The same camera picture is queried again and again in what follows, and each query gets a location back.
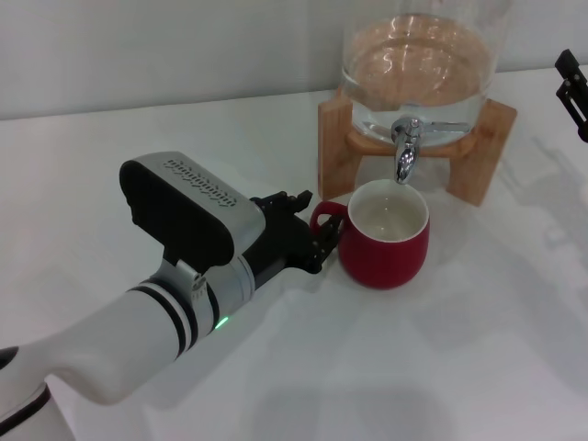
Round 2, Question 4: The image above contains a glass water dispenser jar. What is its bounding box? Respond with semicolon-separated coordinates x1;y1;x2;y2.
339;0;511;149

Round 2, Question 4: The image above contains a chrome faucet tap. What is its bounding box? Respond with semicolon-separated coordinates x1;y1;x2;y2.
390;117;470;186

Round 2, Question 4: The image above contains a red ceramic cup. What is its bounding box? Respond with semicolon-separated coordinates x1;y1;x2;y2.
310;179;432;290

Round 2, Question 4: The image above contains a wooden dispenser stand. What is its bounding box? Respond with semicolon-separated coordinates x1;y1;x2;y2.
316;85;518;209

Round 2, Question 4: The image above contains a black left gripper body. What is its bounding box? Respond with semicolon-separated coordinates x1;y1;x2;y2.
238;198;319;290

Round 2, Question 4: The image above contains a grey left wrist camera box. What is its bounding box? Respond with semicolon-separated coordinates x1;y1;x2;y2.
119;150;267;268

